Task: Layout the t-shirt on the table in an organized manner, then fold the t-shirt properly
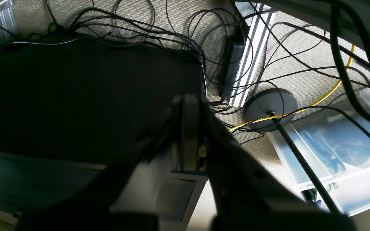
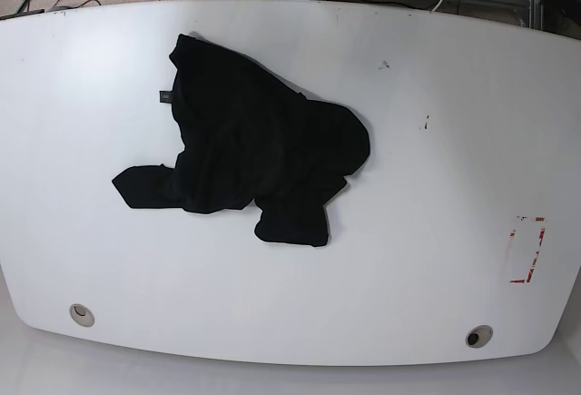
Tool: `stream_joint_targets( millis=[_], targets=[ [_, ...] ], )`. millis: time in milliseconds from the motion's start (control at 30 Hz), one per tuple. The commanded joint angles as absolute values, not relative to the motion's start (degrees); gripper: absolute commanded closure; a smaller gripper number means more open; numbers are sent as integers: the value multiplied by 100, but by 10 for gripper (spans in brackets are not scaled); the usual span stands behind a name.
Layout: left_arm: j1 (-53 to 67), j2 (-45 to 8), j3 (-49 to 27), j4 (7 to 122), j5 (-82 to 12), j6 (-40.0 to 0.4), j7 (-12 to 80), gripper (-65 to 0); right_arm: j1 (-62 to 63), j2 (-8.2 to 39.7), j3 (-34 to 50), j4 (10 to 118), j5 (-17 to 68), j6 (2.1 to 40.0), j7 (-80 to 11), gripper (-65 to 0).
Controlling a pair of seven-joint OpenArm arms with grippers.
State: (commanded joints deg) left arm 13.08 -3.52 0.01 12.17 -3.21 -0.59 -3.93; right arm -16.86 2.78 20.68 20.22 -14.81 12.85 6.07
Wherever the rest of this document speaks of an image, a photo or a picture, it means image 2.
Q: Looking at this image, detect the black t-shirt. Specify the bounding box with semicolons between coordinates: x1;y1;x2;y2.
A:
113;35;370;247

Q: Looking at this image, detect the red tape rectangle marking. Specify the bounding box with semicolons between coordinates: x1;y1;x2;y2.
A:
507;216;547;284

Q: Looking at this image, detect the right table cable grommet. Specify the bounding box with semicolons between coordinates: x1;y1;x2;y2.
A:
466;325;493;349

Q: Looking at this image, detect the table cable grommet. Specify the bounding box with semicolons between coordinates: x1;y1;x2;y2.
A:
69;303;95;328
466;325;493;349

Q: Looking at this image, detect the left table cable grommet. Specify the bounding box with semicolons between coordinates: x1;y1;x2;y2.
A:
69;303;95;328

